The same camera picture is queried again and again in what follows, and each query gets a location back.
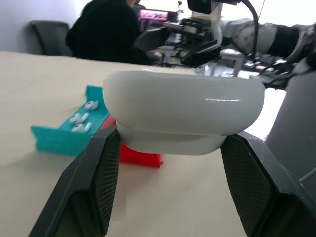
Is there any white earbud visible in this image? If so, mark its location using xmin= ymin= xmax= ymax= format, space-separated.
xmin=71 ymin=122 xmax=92 ymax=133
xmin=70 ymin=113 xmax=89 ymax=124
xmin=85 ymin=100 xmax=99 ymax=111

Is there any white earbud case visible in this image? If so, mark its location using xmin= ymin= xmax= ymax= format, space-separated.
xmin=102 ymin=70 xmax=266 ymax=156

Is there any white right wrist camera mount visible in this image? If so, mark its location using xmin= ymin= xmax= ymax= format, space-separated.
xmin=187 ymin=0 xmax=223 ymax=45

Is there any red plastic bin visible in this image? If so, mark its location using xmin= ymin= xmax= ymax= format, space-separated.
xmin=100 ymin=115 xmax=163 ymax=168

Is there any person in black clothes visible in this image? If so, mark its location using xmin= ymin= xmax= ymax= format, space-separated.
xmin=65 ymin=0 xmax=153 ymax=66

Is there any black office chair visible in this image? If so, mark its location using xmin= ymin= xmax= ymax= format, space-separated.
xmin=28 ymin=20 xmax=75 ymax=57

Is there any teal plastic bin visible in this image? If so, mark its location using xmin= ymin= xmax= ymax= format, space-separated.
xmin=31 ymin=85 xmax=111 ymax=157

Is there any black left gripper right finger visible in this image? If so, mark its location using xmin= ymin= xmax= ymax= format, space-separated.
xmin=220 ymin=131 xmax=316 ymax=237

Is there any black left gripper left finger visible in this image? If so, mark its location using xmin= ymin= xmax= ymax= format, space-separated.
xmin=29 ymin=125 xmax=122 ymax=237

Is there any silver robot body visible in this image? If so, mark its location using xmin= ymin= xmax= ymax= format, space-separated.
xmin=267 ymin=71 xmax=316 ymax=184

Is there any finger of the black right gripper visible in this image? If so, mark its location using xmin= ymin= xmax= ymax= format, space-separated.
xmin=135 ymin=26 xmax=169 ymax=51
xmin=181 ymin=40 xmax=222 ymax=68

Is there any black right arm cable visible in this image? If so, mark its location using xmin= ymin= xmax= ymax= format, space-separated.
xmin=240 ymin=0 xmax=260 ymax=57

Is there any monitor with pink screen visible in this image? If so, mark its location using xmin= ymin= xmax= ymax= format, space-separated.
xmin=138 ymin=8 xmax=170 ymax=25

